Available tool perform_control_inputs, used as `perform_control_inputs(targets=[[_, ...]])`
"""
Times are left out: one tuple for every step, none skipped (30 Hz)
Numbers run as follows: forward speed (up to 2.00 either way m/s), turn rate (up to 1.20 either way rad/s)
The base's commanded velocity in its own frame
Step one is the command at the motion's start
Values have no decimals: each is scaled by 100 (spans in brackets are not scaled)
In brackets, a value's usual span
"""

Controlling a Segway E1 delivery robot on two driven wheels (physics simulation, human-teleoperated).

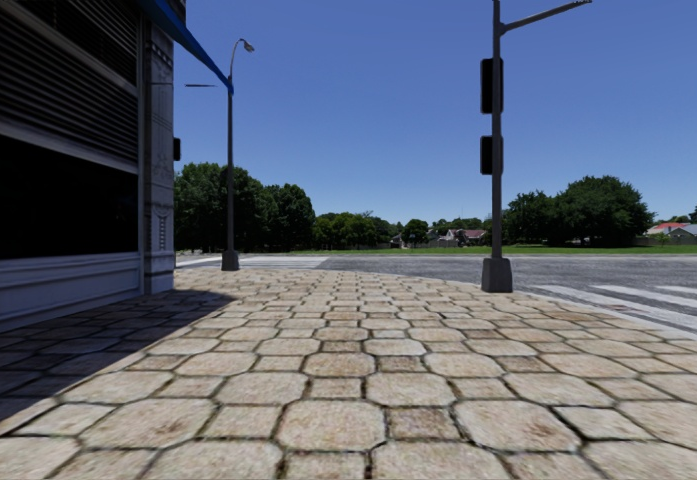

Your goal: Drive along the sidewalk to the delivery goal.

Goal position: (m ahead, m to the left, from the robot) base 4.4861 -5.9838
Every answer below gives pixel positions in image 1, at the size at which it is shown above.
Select grey street lamp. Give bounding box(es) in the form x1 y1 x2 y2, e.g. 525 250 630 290
184 38 256 272

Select traffic light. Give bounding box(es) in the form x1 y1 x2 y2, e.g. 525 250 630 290
479 0 593 295

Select trees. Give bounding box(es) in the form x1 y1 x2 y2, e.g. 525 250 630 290
173 161 697 254

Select pale grey stone building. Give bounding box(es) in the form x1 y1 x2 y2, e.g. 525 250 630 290
0 0 235 343

